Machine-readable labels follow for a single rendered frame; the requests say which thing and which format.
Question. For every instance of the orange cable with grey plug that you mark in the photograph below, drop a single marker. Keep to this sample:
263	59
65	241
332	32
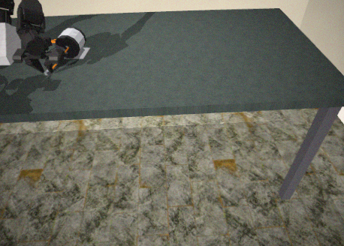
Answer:
47	72

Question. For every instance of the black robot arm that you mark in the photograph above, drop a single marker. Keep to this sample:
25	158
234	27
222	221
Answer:
31	12

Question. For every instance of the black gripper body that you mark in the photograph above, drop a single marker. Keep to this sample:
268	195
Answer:
55	57

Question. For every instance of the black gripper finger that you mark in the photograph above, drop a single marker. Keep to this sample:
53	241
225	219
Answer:
36	64
49	66

